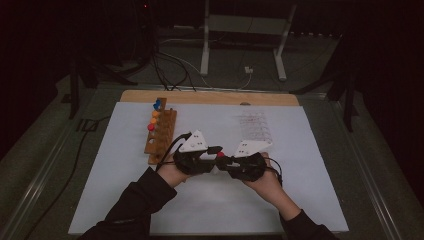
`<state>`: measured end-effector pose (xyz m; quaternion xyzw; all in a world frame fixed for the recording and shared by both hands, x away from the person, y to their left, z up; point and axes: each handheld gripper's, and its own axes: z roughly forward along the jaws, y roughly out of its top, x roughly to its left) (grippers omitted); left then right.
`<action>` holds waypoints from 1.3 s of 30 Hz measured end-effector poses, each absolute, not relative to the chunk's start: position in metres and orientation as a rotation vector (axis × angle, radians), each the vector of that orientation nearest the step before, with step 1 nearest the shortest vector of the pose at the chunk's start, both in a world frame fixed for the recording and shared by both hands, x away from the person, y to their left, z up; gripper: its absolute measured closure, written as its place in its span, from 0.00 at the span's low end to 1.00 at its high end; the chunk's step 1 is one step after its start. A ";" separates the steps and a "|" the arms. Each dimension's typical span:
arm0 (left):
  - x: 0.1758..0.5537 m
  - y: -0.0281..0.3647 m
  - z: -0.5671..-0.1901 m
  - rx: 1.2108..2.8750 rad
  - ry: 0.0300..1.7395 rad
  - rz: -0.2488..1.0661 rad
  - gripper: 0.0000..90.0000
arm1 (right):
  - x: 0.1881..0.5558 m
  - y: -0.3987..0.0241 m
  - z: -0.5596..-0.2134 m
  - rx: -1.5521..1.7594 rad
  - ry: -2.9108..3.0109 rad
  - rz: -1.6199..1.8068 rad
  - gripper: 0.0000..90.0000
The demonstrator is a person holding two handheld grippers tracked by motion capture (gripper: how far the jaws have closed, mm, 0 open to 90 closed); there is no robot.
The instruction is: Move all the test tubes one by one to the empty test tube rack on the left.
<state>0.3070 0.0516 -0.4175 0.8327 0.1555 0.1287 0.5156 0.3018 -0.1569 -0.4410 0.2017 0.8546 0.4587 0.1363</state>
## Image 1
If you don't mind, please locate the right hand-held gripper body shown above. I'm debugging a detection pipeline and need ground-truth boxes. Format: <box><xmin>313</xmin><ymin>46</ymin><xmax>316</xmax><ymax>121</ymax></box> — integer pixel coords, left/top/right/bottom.
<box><xmin>229</xmin><ymin>140</ymin><xmax>273</xmax><ymax>183</ymax></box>

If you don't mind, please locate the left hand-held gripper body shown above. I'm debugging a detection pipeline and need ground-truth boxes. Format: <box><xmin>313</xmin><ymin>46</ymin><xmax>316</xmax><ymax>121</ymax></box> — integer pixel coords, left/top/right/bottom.
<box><xmin>172</xmin><ymin>129</ymin><xmax>219</xmax><ymax>177</ymax></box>

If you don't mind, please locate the clear plastic test tube rack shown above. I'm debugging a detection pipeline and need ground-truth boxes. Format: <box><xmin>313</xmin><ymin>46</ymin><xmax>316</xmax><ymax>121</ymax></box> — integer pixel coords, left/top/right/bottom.
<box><xmin>233</xmin><ymin>109</ymin><xmax>274</xmax><ymax>146</ymax></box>

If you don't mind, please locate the wooden test tube rack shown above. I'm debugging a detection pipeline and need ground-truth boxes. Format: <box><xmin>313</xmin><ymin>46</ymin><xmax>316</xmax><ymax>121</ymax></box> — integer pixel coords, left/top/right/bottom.
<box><xmin>143</xmin><ymin>97</ymin><xmax>178</xmax><ymax>165</ymax></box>

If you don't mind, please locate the person's left hand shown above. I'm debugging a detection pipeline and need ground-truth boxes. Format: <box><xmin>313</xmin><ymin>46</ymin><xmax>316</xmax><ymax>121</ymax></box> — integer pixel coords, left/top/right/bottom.
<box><xmin>156</xmin><ymin>163</ymin><xmax>191</xmax><ymax>188</ymax></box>

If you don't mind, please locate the person's right hand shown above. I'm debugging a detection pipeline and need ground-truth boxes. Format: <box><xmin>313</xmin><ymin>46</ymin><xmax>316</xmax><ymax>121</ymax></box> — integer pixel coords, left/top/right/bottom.
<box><xmin>243</xmin><ymin>152</ymin><xmax>288</xmax><ymax>204</ymax></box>

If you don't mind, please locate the white table mat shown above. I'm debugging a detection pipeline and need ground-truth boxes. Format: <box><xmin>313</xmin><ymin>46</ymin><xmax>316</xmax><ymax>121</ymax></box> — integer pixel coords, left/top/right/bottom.
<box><xmin>68</xmin><ymin>101</ymin><xmax>350</xmax><ymax>234</ymax></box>

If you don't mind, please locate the wooden table board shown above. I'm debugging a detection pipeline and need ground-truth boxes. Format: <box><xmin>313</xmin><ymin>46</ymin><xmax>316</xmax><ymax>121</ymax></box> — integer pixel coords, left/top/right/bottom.
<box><xmin>119</xmin><ymin>89</ymin><xmax>300</xmax><ymax>107</ymax></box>

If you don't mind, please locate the white metal stand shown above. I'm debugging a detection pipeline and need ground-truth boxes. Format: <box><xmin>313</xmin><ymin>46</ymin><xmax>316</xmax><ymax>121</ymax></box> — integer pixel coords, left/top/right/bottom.
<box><xmin>199</xmin><ymin>0</ymin><xmax>298</xmax><ymax>82</ymax></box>

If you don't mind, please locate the black tripod stand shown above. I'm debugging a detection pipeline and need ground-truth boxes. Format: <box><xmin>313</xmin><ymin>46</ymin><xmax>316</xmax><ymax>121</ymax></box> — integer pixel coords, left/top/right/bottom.
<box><xmin>289</xmin><ymin>33</ymin><xmax>360</xmax><ymax>133</ymax></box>
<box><xmin>68</xmin><ymin>56</ymin><xmax>139</xmax><ymax>120</ymax></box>

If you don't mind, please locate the left hand-held gripper cable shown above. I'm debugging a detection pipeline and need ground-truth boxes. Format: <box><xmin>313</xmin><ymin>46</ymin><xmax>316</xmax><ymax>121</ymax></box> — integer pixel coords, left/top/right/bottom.
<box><xmin>154</xmin><ymin>132</ymin><xmax>193</xmax><ymax>173</ymax></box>

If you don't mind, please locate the hand-held gripper cable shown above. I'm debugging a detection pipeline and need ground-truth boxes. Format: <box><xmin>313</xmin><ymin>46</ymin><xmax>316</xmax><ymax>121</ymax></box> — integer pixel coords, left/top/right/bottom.
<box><xmin>154</xmin><ymin>132</ymin><xmax>193</xmax><ymax>173</ymax></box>
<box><xmin>264</xmin><ymin>156</ymin><xmax>284</xmax><ymax>188</ymax></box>

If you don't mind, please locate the right hand-held gripper cable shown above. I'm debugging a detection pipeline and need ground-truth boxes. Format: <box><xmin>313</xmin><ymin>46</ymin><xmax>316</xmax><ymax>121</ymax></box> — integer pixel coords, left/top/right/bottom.
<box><xmin>264</xmin><ymin>156</ymin><xmax>284</xmax><ymax>188</ymax></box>

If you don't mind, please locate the metal frame rail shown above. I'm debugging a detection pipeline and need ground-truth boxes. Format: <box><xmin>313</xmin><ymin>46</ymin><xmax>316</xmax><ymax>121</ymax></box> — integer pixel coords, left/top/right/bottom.
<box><xmin>96</xmin><ymin>84</ymin><xmax>329</xmax><ymax>98</ymax></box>
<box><xmin>333</xmin><ymin>99</ymin><xmax>403</xmax><ymax>240</ymax></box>
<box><xmin>0</xmin><ymin>131</ymin><xmax>79</xmax><ymax>240</ymax></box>

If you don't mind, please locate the white cable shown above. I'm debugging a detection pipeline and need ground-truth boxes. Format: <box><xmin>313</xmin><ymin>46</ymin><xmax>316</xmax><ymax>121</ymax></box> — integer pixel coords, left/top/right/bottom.
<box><xmin>159</xmin><ymin>49</ymin><xmax>253</xmax><ymax>91</ymax></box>

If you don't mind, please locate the bundle of black cables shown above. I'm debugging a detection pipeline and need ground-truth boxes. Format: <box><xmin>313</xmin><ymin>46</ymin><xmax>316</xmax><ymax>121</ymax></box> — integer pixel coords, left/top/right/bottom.
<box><xmin>146</xmin><ymin>19</ymin><xmax>198</xmax><ymax>92</ymax></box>

